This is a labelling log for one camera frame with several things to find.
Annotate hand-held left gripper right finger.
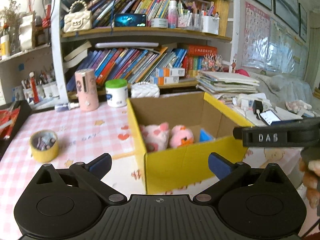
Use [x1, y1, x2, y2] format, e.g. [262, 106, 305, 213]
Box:
[192, 152, 297, 203]

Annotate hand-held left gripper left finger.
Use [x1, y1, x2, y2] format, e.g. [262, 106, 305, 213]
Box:
[26, 154, 128, 205]

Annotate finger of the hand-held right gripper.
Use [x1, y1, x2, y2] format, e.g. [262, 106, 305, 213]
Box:
[233, 121, 300, 148]

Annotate small blue packet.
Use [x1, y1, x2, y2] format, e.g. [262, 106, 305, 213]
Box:
[199, 129, 215, 143]

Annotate yellow cardboard box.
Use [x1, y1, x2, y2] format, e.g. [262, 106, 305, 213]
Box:
[126, 91, 255, 195]

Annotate yellow tape roll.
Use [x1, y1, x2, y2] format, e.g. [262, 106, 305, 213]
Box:
[29, 129, 60, 162]

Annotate small purple white gadget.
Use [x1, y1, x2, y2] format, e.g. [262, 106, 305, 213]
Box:
[36, 135, 56, 150]

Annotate pink plush toy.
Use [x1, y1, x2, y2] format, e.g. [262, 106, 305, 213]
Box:
[139, 121, 195, 153]

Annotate person's right hand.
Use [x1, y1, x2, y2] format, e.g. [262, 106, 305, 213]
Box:
[299, 160, 320, 209]

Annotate black smartphone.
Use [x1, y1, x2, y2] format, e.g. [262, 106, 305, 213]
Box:
[259, 109, 282, 127]

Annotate black charger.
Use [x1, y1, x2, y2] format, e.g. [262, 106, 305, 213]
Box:
[252, 99, 263, 115]

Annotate pink white plush item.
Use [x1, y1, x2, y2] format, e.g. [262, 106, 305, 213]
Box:
[285, 100, 313, 112]

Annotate pink checked tablecloth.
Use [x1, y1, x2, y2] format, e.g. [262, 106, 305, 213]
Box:
[0, 102, 310, 240]

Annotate white power strip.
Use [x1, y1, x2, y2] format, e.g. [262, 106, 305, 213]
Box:
[232, 94, 272, 113]

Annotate grey cloth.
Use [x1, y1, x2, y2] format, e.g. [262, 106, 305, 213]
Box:
[250, 71, 313, 105]

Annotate stack of paper booklets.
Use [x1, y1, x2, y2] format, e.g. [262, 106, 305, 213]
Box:
[195, 70, 260, 100]

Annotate clear spray bottle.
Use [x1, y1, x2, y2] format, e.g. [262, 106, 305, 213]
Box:
[54, 102, 80, 112]

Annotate white jar green lid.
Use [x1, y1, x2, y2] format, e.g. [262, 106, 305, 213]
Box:
[105, 79, 128, 108]

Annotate pink humidifier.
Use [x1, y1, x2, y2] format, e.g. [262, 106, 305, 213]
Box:
[74, 69, 98, 112]

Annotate white quilted pouch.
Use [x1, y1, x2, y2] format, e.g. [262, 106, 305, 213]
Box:
[130, 82, 160, 98]

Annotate red packets on tray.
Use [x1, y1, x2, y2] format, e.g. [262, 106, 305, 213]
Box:
[0, 100, 32, 155]

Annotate red foil packets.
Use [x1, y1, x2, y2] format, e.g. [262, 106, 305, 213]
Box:
[0, 107, 20, 140]

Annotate row of colourful books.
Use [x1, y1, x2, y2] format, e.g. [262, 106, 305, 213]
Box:
[67, 44, 218, 87]

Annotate orange blue white carton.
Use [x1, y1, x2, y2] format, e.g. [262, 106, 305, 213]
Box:
[155, 67, 185, 77]
[150, 76, 180, 85]

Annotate red tassel ornament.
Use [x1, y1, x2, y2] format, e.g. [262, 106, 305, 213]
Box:
[29, 72, 40, 104]

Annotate pink alphabet poster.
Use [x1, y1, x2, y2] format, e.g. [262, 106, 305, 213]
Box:
[244, 1, 271, 69]

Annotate thick lying books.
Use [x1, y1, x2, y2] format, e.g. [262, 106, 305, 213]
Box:
[64, 41, 92, 68]

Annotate white wooden bookshelf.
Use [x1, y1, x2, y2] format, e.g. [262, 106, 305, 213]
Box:
[0, 0, 240, 105]

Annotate white rolled paper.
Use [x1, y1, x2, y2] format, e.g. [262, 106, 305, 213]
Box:
[95, 42, 160, 48]

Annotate white scalloped pen holder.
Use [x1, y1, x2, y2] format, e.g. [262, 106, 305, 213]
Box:
[201, 15, 220, 35]

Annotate yellow books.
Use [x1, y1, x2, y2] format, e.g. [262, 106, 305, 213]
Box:
[216, 0, 230, 37]

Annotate clear pen holder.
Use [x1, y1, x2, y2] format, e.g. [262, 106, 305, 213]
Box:
[192, 12, 203, 29]

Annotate pink pen holder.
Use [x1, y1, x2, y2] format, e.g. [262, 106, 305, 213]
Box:
[178, 14, 194, 28]

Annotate white pearl handbag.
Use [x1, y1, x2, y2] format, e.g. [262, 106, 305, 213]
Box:
[63, 1, 92, 33]

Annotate smartphone with lit screen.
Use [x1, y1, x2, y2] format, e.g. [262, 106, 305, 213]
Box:
[114, 13, 147, 27]

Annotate pink white bottle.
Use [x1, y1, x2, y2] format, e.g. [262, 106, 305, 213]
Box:
[168, 0, 178, 29]

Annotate white cloth bag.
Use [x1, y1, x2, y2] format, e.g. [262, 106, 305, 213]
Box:
[19, 14, 35, 50]

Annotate upper row of books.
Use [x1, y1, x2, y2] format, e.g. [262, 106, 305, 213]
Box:
[91, 0, 180, 27]

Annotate dried flower bunch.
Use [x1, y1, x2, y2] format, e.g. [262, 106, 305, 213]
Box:
[0, 0, 23, 30]

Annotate clear plastic wall sheets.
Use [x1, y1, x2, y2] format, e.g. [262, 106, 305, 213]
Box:
[269, 17, 309, 79]

